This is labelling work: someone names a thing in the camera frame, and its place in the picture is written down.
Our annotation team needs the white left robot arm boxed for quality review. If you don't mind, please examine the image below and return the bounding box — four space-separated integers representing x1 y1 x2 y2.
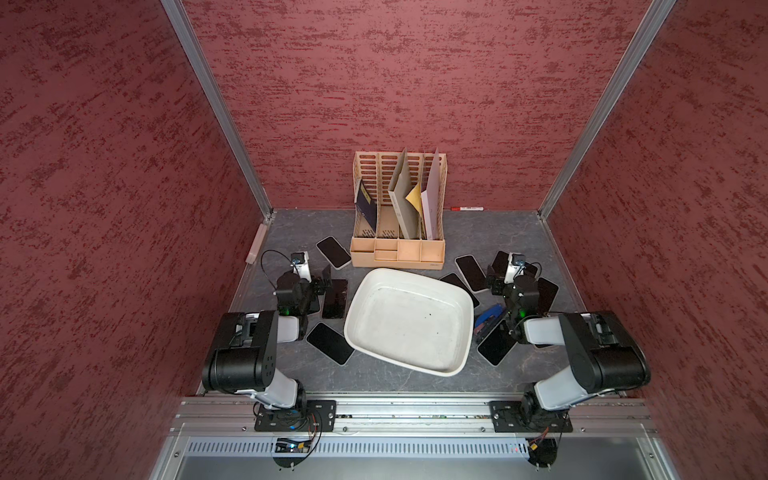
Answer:
201 272 331 415

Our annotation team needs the white plastic storage tray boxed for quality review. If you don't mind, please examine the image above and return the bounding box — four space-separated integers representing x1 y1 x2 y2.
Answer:
344 268 474 377

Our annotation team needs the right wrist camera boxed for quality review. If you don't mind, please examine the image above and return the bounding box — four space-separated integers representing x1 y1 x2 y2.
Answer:
504 253 526 284

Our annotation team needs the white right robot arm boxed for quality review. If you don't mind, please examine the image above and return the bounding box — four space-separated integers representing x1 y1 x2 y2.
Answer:
488 273 651 423

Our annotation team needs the aluminium front rail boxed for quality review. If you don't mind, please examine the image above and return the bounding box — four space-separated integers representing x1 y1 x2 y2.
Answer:
150 393 678 479

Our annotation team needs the beige block at wall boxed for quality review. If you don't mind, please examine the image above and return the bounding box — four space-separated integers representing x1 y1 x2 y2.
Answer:
245 223 269 265

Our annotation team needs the aluminium left corner post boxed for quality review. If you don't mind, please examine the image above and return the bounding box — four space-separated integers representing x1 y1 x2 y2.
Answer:
161 0 274 225

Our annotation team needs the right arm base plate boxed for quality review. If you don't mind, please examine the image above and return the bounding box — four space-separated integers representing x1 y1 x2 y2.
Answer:
488 401 573 435

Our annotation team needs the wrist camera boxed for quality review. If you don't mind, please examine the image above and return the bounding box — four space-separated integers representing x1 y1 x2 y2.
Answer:
290 251 312 282
504 253 526 284

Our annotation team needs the black phone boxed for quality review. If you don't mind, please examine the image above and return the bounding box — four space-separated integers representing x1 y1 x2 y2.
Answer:
537 278 559 316
321 279 348 319
439 272 481 309

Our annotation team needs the dark blue booklet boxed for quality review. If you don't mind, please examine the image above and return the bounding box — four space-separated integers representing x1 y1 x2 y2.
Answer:
355 179 378 232

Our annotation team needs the dark phone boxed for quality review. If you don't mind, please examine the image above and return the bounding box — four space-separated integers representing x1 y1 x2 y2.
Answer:
491 251 509 277

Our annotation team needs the aluminium right corner post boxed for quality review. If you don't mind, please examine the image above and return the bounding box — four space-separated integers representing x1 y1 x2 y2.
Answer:
538 0 676 223

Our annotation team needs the yellow paper sheet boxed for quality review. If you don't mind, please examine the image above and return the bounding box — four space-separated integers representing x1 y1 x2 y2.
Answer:
405 185 423 216

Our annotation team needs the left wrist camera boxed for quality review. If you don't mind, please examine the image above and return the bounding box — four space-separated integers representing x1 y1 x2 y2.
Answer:
290 251 312 282

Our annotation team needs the grey cardboard folder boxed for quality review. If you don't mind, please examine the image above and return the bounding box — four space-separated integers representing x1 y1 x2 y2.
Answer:
388 149 420 240

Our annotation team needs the beige plastic file organizer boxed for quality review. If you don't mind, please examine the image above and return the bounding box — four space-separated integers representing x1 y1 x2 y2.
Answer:
349 151 448 270

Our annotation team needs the aluminium corner post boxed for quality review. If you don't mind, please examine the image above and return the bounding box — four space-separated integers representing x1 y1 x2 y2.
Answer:
161 0 274 225
538 0 676 223

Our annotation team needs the pink grey folder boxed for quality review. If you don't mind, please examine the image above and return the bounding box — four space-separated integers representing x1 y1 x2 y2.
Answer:
421 149 440 240

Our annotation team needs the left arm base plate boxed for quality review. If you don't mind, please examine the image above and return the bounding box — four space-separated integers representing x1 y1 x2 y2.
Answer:
253 400 337 434

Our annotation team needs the large pink case phone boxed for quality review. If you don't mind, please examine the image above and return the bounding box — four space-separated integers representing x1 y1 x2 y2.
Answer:
478 321 518 367

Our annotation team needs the white case phone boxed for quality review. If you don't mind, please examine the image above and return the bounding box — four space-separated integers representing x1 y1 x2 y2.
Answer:
523 262 541 278
455 255 488 293
316 236 352 270

